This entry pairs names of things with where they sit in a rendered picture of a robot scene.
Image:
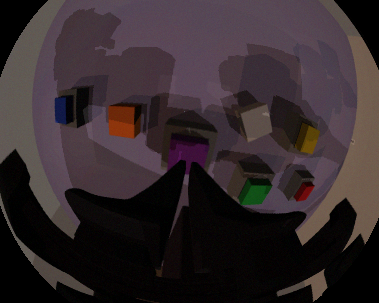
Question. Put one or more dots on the yellow button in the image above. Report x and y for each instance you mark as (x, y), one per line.
(299, 134)

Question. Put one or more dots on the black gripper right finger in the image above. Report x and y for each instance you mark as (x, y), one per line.
(219, 225)

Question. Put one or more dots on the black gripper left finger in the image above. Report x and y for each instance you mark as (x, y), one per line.
(146, 218)

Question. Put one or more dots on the red button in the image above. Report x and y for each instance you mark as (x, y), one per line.
(299, 186)

